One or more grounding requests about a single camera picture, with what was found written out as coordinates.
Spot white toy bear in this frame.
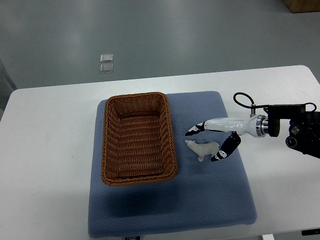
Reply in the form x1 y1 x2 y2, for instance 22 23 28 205
184 140 220 162

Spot upper metal floor plate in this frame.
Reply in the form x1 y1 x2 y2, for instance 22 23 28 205
100 53 114 63

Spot brown cardboard box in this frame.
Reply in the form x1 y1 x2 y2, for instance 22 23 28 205
283 0 320 13

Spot grey trouser leg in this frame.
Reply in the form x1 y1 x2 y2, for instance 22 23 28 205
0 60 18 118

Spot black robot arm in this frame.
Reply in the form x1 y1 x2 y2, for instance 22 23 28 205
233 92 320 158

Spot brown wicker basket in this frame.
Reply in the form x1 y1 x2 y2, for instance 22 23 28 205
100 92 178 187

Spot blue padded mat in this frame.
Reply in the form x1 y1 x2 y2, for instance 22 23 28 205
88 91 257 238

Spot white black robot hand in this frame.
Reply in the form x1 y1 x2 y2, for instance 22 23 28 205
185 115 269 162

